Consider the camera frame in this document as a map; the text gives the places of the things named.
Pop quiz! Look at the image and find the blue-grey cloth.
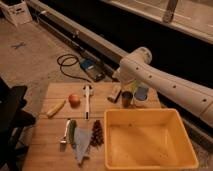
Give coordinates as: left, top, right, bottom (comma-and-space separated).
74, 127, 92, 164

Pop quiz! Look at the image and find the green cup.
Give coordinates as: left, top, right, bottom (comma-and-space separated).
131, 80, 140, 93

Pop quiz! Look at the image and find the yellow plastic bin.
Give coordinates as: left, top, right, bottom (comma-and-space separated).
104, 109, 199, 171

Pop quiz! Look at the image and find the black chair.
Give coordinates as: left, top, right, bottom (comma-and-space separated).
0, 77, 36, 171

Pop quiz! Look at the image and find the yellow banana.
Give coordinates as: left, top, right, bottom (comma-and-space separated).
46, 100, 66, 118

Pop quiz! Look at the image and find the metal spatula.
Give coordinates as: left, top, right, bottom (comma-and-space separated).
60, 119, 70, 146

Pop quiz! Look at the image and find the red apple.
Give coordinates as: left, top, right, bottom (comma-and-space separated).
68, 94, 80, 108

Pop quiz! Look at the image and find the green cucumber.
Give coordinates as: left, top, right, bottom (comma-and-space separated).
69, 120, 77, 144

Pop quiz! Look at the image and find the white cardboard box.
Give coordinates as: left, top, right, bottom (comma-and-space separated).
0, 0, 32, 27

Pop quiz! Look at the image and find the blue power device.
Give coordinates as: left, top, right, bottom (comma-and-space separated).
80, 59, 105, 82

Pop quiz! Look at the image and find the dark grape bunch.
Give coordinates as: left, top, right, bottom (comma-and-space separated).
90, 120, 104, 146

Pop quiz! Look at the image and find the black cable loop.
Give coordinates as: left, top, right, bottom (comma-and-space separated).
56, 53, 93, 83

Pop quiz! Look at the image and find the small metal cup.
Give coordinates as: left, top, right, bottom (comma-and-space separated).
122, 91, 133, 108

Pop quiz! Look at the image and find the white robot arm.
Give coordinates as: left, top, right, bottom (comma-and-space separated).
115, 47, 213, 128

